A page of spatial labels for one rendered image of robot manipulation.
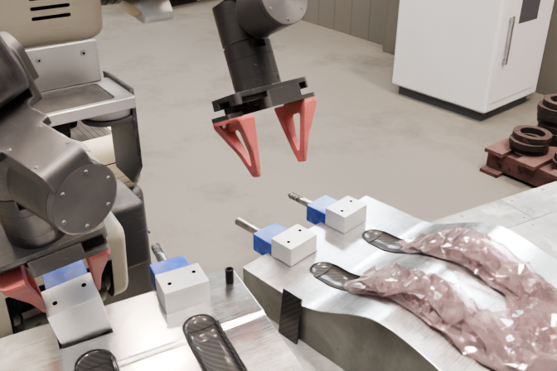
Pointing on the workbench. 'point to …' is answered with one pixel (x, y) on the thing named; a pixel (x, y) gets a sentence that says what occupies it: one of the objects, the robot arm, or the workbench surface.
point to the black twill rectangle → (290, 315)
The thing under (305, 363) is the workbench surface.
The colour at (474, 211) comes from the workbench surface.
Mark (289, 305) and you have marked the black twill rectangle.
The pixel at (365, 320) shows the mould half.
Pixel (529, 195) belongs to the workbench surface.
